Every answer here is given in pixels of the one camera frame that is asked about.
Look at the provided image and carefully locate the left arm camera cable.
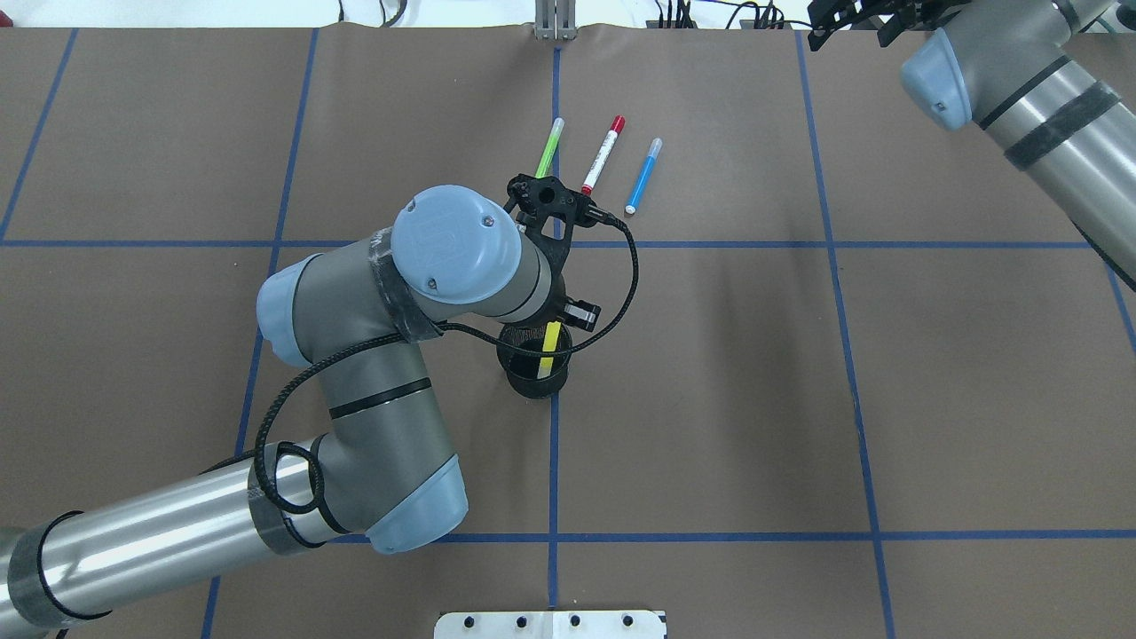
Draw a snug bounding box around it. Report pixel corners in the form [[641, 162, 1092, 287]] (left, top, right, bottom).
[[254, 211, 640, 516]]

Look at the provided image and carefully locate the red cap white marker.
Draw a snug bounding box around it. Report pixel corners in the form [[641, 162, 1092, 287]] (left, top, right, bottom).
[[580, 114, 626, 196]]

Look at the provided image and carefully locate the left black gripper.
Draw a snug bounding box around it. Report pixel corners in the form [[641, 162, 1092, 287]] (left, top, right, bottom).
[[545, 294, 602, 333]]

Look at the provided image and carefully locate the yellow highlighter pen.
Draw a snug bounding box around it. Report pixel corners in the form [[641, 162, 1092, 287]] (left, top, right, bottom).
[[537, 322, 563, 380]]

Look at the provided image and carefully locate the green highlighter pen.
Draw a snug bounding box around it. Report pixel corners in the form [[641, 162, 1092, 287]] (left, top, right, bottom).
[[534, 117, 565, 179]]

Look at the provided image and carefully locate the black mesh pen holder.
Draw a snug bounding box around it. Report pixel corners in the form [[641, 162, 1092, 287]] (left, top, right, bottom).
[[496, 324, 571, 399]]

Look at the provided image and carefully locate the aluminium frame post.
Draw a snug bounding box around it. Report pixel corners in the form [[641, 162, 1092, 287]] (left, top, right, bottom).
[[532, 0, 579, 41]]

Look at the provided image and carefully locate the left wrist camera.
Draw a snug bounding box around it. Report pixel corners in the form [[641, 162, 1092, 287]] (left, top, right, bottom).
[[504, 174, 609, 274]]

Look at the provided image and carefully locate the blue highlighter pen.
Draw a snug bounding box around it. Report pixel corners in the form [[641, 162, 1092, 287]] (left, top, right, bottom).
[[624, 138, 665, 216]]

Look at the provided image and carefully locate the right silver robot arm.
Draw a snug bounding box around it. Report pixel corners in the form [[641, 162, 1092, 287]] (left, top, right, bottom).
[[808, 1, 1135, 287]]

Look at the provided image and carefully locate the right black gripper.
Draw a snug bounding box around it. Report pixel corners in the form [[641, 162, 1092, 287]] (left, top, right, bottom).
[[807, 0, 968, 51]]

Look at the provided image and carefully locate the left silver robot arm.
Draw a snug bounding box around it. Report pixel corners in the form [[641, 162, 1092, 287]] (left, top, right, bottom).
[[3, 175, 627, 638]]

